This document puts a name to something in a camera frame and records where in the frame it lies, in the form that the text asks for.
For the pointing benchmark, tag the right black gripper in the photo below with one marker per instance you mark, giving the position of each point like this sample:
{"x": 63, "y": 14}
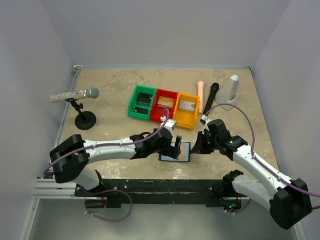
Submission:
{"x": 199, "y": 147}

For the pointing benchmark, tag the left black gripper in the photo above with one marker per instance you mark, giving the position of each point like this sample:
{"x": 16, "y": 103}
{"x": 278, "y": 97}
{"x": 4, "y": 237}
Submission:
{"x": 176, "y": 150}

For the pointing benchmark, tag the black leather card holder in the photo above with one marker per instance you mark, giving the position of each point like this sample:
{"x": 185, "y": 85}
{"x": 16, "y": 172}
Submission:
{"x": 176, "y": 154}

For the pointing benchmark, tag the yellow plastic bin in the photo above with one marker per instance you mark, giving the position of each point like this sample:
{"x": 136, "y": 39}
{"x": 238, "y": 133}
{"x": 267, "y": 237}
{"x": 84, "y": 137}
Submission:
{"x": 186, "y": 118}

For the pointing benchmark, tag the red plastic bin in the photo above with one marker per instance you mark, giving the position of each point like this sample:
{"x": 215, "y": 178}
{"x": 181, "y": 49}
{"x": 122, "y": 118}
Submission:
{"x": 156, "y": 112}

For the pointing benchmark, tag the grey credit card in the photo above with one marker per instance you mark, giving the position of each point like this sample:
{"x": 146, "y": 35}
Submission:
{"x": 141, "y": 110}

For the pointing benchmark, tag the green plastic bin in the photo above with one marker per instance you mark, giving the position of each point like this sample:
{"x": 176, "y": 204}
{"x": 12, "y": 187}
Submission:
{"x": 133, "y": 102}

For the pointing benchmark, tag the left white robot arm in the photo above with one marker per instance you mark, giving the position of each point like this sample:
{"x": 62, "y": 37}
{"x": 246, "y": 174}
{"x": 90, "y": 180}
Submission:
{"x": 69, "y": 159}

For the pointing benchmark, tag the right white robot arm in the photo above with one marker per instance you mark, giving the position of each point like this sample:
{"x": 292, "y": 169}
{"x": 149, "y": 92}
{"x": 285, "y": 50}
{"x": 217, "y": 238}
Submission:
{"x": 284, "y": 198}

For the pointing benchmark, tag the silver card in yellow bin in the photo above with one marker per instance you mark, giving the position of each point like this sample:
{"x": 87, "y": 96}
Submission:
{"x": 187, "y": 106}

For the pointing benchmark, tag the card in red bin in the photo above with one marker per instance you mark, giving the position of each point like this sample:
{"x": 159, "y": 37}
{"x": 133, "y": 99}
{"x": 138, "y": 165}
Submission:
{"x": 165, "y": 102}

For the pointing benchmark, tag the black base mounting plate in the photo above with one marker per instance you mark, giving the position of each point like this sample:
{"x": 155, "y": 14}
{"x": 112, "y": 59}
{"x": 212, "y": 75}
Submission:
{"x": 208, "y": 192}

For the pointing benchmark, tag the black item in green bin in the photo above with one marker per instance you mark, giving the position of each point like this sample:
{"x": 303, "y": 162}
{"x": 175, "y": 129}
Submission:
{"x": 144, "y": 99}

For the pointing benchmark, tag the grey wedge stand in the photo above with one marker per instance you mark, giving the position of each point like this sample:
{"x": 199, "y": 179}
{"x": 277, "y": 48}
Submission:
{"x": 228, "y": 93}

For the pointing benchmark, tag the black microphone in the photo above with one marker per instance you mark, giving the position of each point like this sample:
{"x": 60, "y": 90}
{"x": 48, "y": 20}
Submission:
{"x": 212, "y": 94}

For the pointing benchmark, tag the pink microphone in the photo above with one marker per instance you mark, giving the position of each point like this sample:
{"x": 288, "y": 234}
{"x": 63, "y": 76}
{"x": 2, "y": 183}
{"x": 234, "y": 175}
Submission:
{"x": 200, "y": 93}

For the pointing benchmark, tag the glitter silver microphone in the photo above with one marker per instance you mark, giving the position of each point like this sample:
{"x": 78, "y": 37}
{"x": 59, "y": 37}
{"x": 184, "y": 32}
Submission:
{"x": 90, "y": 93}

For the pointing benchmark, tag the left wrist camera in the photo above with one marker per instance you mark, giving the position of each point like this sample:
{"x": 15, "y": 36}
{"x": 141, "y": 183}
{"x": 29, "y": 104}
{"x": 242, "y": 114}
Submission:
{"x": 168, "y": 123}

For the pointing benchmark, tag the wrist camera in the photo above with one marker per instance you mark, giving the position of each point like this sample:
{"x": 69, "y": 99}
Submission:
{"x": 168, "y": 123}
{"x": 204, "y": 121}

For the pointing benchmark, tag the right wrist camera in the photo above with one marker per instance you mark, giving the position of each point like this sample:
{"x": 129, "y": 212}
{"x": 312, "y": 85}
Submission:
{"x": 204, "y": 121}

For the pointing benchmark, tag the aluminium frame rail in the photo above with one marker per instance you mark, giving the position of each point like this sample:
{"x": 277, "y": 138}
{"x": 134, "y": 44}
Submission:
{"x": 46, "y": 188}

